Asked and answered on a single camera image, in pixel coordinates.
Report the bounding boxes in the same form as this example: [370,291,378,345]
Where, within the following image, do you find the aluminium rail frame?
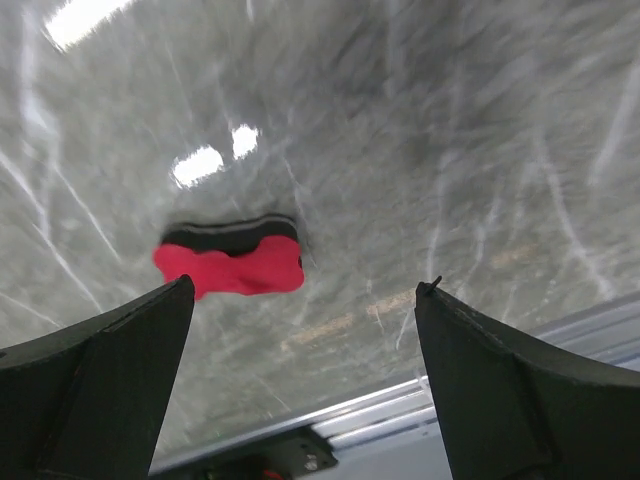
[150,294,639,479]

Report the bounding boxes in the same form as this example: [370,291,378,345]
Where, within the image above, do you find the red black whiteboard eraser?
[152,214,305,300]

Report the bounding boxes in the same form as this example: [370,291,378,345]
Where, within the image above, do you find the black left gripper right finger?
[415,282,639,479]

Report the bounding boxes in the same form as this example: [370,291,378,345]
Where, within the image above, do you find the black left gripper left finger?
[1,276,194,479]

